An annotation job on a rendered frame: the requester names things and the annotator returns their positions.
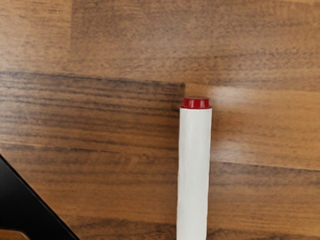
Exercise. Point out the white marker with red cap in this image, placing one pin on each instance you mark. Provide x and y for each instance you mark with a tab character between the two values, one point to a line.
193	162

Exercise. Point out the black straight-edged holder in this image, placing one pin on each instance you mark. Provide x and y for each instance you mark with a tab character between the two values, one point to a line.
22	207

